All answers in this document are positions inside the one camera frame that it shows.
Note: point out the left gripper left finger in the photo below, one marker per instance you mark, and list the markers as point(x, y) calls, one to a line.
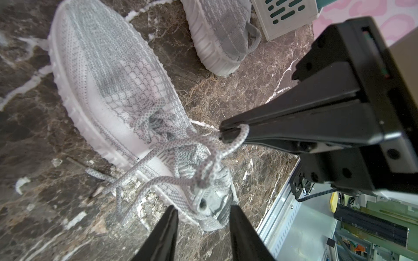
point(161, 243)

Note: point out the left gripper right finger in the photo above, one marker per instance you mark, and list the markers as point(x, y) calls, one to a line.
point(245, 243)

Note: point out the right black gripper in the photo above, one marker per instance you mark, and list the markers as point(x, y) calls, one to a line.
point(352, 114)

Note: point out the grey knit sneaker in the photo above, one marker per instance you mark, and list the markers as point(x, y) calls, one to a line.
point(123, 103)
point(222, 33)

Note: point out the white plastic file organizer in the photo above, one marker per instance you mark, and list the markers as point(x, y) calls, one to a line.
point(278, 17)

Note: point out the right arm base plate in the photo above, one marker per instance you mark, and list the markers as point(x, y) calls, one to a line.
point(300, 186)

